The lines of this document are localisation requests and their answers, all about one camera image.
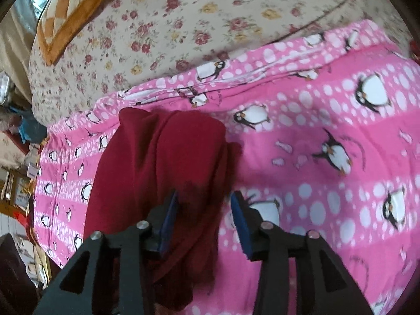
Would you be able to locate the beige curtain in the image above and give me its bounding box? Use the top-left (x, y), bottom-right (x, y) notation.
top-left (0, 3), bottom-right (37, 101)

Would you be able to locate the orange checkered pillow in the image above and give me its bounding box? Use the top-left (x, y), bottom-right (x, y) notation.
top-left (35, 0), bottom-right (120, 67)

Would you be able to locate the dark red garment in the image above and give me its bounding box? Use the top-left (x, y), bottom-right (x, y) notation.
top-left (83, 107), bottom-right (243, 313)

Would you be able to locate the floral cushion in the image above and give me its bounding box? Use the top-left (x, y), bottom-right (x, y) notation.
top-left (0, 130), bottom-right (32, 169)

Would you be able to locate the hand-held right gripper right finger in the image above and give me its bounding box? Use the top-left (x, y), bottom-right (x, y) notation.
top-left (230, 190), bottom-right (373, 315)

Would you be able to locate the blue bag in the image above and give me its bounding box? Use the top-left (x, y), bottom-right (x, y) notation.
top-left (17, 110), bottom-right (49, 143)

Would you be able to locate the floral bed sheet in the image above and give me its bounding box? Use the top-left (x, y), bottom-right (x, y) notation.
top-left (28, 0), bottom-right (416, 127)

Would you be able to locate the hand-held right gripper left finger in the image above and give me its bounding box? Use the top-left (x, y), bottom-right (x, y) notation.
top-left (33, 190), bottom-right (180, 315)

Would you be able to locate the pink penguin print blanket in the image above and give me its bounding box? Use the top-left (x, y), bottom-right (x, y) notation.
top-left (31, 19), bottom-right (420, 315)

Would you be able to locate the wooden picture frame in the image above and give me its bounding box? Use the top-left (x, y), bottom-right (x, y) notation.
top-left (0, 167), bottom-right (33, 211)

